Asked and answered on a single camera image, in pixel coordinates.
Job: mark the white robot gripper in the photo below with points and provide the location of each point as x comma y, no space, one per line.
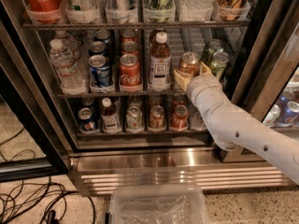
202,85

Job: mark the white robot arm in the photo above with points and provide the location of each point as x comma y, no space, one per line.
232,127

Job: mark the front green can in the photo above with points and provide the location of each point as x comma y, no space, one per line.
218,63

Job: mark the rear green can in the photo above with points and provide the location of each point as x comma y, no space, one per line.
210,48

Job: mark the red can bottom shelf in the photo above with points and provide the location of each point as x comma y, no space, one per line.
179,117

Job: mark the brown can bottom shelf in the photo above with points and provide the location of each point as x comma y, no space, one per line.
156,117

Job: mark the front red Coca-Cola can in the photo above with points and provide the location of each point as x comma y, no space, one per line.
130,71

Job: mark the red coca-cola can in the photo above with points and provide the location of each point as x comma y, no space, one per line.
130,47
130,71
128,35

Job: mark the glass fridge door right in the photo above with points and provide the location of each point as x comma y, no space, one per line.
266,60

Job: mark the green white can bottom shelf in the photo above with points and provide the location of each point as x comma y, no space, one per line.
134,119

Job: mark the rear red Coca-Cola can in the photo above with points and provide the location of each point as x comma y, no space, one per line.
128,35

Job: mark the front blue Pepsi can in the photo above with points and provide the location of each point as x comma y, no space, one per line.
100,70

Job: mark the tea bottle bottom shelf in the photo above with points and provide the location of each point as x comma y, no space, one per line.
110,116

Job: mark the rear blue Pepsi can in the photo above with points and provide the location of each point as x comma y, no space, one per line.
104,36

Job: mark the stainless steel fridge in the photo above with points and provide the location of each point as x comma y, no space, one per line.
99,163

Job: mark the blue can behind glass door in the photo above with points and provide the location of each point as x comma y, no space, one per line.
288,114

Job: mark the blue Pepsi can bottom shelf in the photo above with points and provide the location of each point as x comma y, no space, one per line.
87,120

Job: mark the tea bottle white cap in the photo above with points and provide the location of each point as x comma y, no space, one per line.
159,63

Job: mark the rear tea bottle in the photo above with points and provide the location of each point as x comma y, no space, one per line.
154,33

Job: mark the front clear water bottle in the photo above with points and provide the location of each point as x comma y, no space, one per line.
63,61

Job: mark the clear water bottle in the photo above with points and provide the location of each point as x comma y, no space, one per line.
63,61
70,42

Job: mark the rear clear water bottle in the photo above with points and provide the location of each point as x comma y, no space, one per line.
70,42

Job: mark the clear plastic bin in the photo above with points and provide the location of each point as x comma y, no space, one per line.
158,204

